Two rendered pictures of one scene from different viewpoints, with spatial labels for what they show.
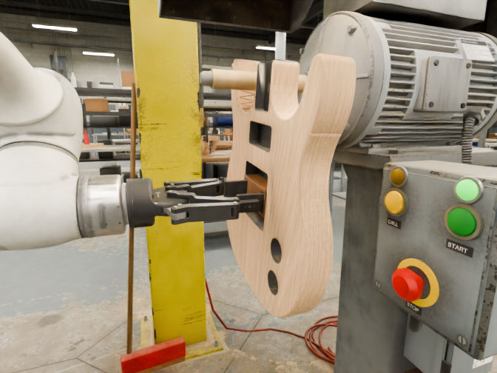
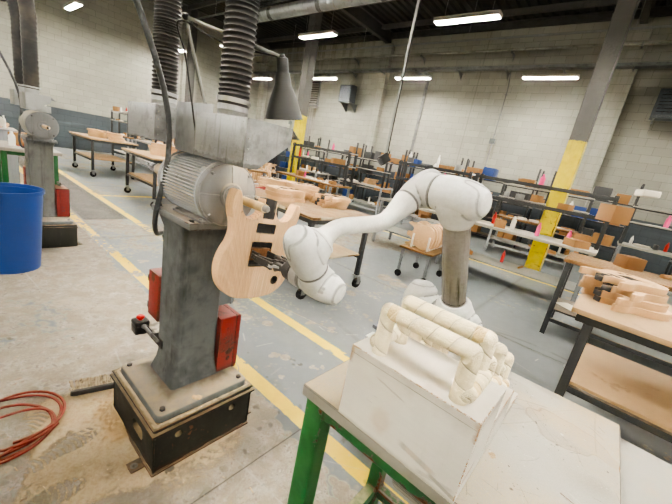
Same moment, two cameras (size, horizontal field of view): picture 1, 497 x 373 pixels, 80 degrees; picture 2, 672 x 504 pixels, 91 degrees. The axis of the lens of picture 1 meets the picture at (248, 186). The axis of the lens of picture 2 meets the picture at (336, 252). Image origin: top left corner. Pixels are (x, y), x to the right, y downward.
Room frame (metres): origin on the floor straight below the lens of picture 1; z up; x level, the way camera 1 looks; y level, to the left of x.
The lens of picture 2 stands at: (0.91, 1.19, 1.46)
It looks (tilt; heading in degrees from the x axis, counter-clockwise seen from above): 15 degrees down; 238
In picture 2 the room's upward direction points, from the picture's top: 11 degrees clockwise
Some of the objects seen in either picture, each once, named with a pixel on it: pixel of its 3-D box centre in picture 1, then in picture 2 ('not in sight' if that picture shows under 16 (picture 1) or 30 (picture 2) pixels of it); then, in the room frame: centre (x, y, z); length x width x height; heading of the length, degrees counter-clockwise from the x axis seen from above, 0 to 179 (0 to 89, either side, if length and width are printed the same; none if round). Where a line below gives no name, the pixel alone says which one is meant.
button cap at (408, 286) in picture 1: (412, 283); not in sight; (0.34, -0.21, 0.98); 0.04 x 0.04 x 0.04; 20
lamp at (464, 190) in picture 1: (466, 189); not in sight; (0.30, -0.23, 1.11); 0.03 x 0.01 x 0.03; 20
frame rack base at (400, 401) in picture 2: not in sight; (416, 400); (0.41, 0.81, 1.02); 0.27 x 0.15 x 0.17; 110
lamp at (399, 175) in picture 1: (397, 176); not in sight; (0.39, -0.20, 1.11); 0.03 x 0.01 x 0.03; 20
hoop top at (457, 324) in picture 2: not in sight; (446, 319); (0.38, 0.80, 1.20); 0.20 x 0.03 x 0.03; 109
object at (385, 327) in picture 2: not in sight; (384, 331); (0.48, 0.74, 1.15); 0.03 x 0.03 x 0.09
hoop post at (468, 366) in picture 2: not in sight; (465, 376); (0.43, 0.90, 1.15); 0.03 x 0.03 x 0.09
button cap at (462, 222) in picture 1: (464, 221); not in sight; (0.30, -0.23, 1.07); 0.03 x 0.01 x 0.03; 20
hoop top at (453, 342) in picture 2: not in sight; (427, 329); (0.46, 0.82, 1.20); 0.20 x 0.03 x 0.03; 109
